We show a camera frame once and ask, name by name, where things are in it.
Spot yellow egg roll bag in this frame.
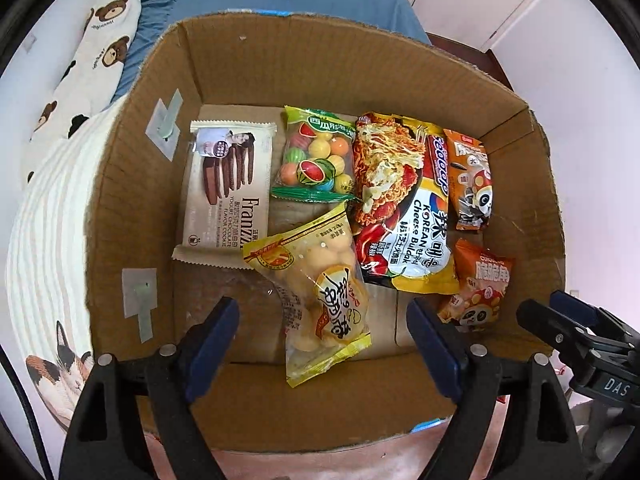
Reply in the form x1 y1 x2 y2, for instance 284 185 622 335
243 204 372 388

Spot Korean cheese noodle pack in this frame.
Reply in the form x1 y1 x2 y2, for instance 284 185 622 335
350 113 459 296

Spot striped cream duvet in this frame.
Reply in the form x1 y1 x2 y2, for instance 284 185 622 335
4 99 125 428

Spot black cable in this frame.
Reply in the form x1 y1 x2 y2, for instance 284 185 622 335
0 343 57 480

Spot cardboard milk box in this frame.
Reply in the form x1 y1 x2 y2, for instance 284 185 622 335
84 8 568 453

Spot white Franzzi cookie pack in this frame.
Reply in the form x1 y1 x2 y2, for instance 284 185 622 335
172 120 278 270

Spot green fruit candy bag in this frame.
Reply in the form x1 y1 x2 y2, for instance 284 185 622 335
271 105 356 204

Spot bear print long pillow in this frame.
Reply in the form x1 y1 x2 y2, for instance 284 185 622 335
21 0 141 182

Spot orange panda snack bag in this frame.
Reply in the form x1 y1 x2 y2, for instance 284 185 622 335
444 129 494 232
437 238 514 333

